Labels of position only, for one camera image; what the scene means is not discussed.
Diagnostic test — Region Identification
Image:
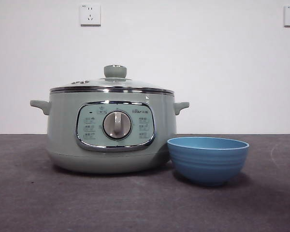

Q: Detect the pale green electric steamer pot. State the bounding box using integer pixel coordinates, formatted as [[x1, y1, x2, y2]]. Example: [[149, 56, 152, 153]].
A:
[[29, 89, 190, 174]]

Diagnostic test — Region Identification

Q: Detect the blue ribbed bowl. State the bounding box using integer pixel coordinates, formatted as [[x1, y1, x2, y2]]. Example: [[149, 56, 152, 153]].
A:
[[167, 137, 250, 187]]

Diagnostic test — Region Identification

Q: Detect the glass lid with green knob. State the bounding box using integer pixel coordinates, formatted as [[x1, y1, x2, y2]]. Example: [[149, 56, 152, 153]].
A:
[[50, 64, 177, 92]]

